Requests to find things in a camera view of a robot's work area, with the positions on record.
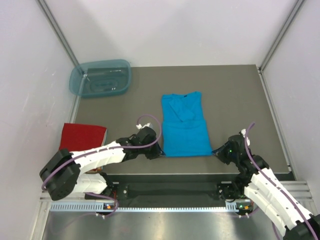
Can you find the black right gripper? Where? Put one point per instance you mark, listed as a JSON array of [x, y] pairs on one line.
[[219, 152]]

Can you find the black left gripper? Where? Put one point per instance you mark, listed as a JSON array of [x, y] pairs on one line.
[[156, 153]]

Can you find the blue t shirt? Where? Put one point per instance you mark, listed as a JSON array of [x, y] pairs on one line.
[[184, 128]]

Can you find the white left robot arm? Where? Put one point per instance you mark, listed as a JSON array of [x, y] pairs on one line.
[[68, 172]]

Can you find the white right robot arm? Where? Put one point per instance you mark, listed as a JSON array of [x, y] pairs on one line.
[[257, 182]]

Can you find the red folded t shirt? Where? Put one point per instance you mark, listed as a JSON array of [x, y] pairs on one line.
[[80, 137]]

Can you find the teal plastic basin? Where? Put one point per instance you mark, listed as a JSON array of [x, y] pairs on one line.
[[103, 78]]

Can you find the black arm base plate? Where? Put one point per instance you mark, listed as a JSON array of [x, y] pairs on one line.
[[216, 186]]

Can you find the grey slotted cable duct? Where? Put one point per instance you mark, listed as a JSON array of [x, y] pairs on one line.
[[104, 207]]

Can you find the right aluminium corner post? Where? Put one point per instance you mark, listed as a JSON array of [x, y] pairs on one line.
[[298, 5]]

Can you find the aluminium corner post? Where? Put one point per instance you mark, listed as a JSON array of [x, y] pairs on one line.
[[298, 5], [57, 30]]

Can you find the left aluminium corner post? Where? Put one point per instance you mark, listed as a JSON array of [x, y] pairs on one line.
[[57, 30]]

